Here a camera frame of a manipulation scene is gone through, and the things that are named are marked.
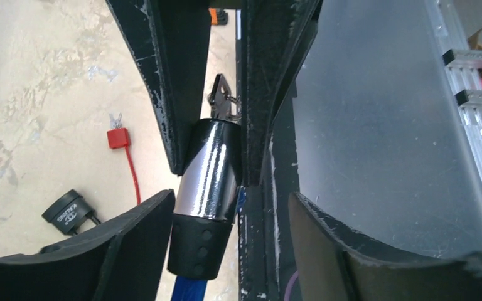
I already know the black padlock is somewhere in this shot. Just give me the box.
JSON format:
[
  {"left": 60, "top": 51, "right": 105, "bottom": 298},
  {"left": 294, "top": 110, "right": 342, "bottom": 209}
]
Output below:
[{"left": 41, "top": 189, "right": 102, "bottom": 236}]

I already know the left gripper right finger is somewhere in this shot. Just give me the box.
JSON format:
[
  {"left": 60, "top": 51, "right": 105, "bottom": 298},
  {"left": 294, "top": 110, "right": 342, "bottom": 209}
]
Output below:
[{"left": 288, "top": 192, "right": 482, "bottom": 300}]

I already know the blue lock key bunch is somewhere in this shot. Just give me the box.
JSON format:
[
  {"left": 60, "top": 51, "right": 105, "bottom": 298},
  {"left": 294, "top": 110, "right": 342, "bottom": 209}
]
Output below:
[{"left": 207, "top": 73, "right": 241, "bottom": 124}]

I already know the aluminium rail frame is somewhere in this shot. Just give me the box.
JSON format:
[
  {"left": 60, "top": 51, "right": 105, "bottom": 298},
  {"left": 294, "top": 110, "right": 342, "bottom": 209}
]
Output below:
[{"left": 426, "top": 1, "right": 482, "bottom": 182}]

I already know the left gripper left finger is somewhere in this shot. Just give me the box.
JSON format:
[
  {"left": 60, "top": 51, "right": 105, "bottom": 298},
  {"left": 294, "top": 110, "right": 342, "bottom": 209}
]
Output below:
[{"left": 0, "top": 189, "right": 175, "bottom": 300}]

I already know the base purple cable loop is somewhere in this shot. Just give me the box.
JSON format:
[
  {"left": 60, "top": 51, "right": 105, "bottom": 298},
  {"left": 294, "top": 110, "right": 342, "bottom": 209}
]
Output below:
[{"left": 286, "top": 270, "right": 300, "bottom": 301}]

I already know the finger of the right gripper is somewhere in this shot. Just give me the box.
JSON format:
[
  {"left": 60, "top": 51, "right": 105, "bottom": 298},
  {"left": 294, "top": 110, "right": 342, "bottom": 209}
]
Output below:
[
  {"left": 238, "top": 1, "right": 322, "bottom": 187},
  {"left": 107, "top": 0, "right": 211, "bottom": 176}
]

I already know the orange brush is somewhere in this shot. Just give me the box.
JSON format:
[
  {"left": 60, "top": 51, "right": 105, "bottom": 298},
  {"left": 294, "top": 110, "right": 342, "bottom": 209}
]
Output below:
[{"left": 208, "top": 8, "right": 228, "bottom": 26}]

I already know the blue cable lock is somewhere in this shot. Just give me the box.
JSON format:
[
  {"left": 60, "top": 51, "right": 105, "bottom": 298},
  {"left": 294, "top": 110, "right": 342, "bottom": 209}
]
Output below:
[{"left": 168, "top": 119, "right": 242, "bottom": 300}]

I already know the red cable lock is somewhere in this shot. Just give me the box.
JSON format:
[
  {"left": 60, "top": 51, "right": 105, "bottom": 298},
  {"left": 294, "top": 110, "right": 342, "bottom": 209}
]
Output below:
[{"left": 106, "top": 112, "right": 142, "bottom": 206}]

